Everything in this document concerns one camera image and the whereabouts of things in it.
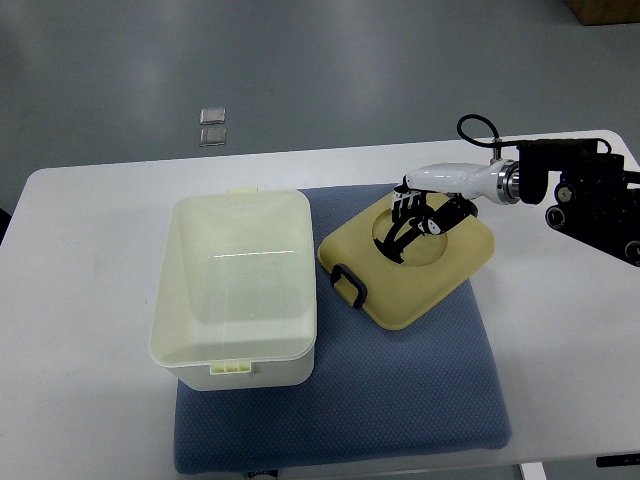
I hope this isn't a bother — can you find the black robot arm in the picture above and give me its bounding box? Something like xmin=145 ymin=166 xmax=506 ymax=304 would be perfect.
xmin=456 ymin=113 xmax=639 ymax=267

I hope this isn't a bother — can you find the lower metal floor plate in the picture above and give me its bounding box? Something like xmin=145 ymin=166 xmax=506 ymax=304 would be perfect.
xmin=199 ymin=127 xmax=227 ymax=147

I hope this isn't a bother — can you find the brown cardboard box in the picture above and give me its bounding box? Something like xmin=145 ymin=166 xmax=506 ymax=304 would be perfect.
xmin=566 ymin=0 xmax=639 ymax=26

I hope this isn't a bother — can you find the white storage box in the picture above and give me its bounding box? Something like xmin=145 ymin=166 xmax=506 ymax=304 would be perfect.
xmin=149 ymin=190 xmax=317 ymax=391

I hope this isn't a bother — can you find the upper metal floor plate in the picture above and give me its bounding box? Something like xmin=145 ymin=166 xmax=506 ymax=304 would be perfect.
xmin=200 ymin=107 xmax=226 ymax=125

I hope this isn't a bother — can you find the metal floor plate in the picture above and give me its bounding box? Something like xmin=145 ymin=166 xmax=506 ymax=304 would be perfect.
xmin=199 ymin=127 xmax=227 ymax=147
xmin=200 ymin=107 xmax=226 ymax=125

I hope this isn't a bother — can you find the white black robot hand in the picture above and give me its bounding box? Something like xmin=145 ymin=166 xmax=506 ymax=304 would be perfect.
xmin=391 ymin=160 xmax=520 ymax=235

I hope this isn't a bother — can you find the yellow box lid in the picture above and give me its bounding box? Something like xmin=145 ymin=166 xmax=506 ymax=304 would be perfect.
xmin=318 ymin=195 xmax=494 ymax=330

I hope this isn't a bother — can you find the white table leg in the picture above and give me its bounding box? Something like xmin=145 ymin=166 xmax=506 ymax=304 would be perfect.
xmin=519 ymin=462 xmax=547 ymax=480

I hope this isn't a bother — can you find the blue padded mat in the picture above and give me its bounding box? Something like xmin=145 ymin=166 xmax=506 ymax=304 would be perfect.
xmin=172 ymin=181 xmax=513 ymax=475

